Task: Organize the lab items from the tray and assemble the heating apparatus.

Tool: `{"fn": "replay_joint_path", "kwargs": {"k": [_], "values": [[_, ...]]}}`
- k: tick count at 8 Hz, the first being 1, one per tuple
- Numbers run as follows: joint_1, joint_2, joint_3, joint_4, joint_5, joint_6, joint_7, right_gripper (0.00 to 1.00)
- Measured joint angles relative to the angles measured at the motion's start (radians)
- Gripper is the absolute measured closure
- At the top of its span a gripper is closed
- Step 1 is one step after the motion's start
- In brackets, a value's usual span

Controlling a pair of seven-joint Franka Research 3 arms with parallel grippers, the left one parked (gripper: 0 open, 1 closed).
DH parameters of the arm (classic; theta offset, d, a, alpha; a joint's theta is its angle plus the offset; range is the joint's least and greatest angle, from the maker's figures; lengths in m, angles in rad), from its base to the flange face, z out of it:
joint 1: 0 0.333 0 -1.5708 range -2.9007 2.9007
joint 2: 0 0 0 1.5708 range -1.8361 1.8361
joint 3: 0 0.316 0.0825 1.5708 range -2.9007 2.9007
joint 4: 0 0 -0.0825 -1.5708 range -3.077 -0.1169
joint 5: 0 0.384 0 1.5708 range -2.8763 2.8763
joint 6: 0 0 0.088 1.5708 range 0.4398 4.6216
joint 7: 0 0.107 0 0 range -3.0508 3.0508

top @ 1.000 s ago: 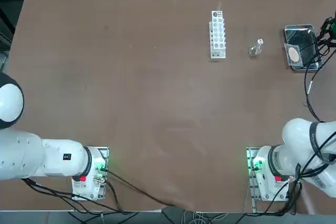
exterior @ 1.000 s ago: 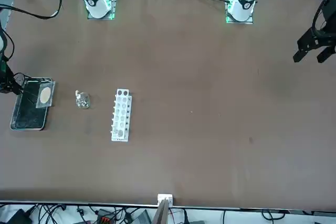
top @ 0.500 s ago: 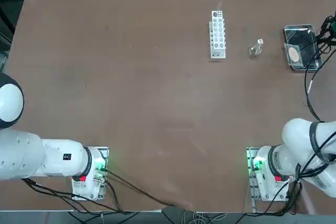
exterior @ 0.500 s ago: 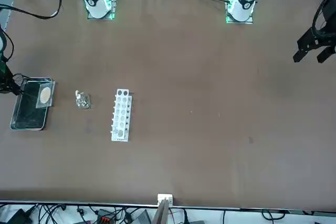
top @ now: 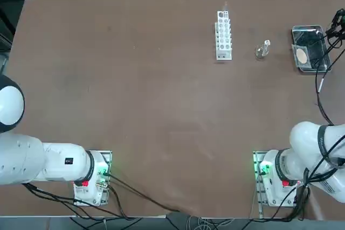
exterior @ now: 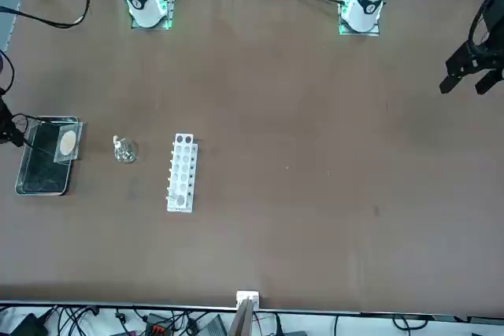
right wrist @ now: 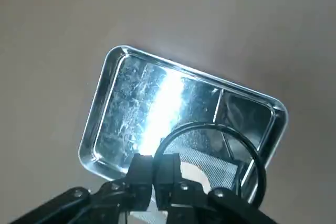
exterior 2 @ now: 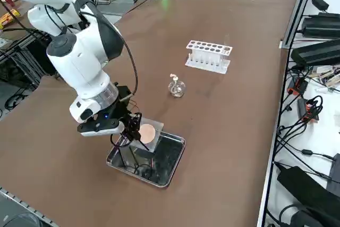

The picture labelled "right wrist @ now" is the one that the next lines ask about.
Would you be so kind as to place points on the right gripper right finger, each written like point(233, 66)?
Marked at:
point(168, 182)

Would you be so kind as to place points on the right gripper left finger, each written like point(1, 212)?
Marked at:
point(139, 182)

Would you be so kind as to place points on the stainless steel tray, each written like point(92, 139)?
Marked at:
point(126, 103)

